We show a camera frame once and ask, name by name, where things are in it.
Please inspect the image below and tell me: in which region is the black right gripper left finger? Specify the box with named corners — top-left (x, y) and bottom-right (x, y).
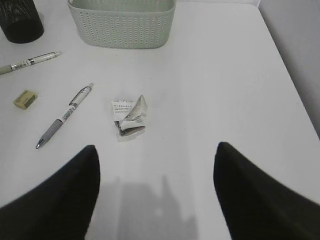
top-left (0, 145), bottom-right (101, 240)

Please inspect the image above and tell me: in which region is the pale green plastic basket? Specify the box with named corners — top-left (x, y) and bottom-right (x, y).
top-left (67, 0), bottom-right (176, 49)

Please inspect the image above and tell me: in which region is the grey grip clear pen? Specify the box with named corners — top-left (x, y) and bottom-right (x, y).
top-left (35, 83), bottom-right (94, 150)

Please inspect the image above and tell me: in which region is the black mesh pen holder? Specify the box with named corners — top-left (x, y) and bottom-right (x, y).
top-left (0, 0), bottom-right (45, 44)

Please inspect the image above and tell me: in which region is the cream barrel pen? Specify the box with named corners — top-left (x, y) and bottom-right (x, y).
top-left (0, 51), bottom-right (62, 75)

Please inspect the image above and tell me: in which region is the waste paper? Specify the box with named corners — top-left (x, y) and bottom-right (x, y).
top-left (110, 94), bottom-right (148, 142)

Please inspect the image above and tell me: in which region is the yellow eraser right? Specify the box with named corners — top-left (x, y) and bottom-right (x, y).
top-left (13, 90), bottom-right (38, 110)

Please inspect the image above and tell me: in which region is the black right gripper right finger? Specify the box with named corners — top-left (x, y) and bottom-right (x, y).
top-left (213, 142), bottom-right (320, 240)

